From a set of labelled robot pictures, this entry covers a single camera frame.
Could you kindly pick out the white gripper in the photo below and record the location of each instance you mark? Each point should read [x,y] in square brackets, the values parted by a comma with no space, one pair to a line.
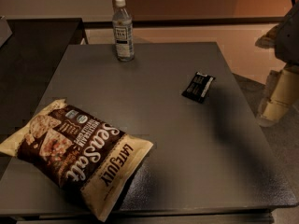
[288,41]

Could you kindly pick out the clear plastic water bottle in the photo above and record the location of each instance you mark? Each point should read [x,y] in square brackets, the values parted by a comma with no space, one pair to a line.
[123,32]

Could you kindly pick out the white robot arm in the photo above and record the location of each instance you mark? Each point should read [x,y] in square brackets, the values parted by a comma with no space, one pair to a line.
[287,41]

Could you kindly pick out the brown chip bag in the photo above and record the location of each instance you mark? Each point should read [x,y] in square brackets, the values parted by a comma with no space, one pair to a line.
[79,152]

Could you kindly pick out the small black snack packet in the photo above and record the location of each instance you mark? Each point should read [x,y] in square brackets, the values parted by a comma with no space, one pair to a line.
[198,88]

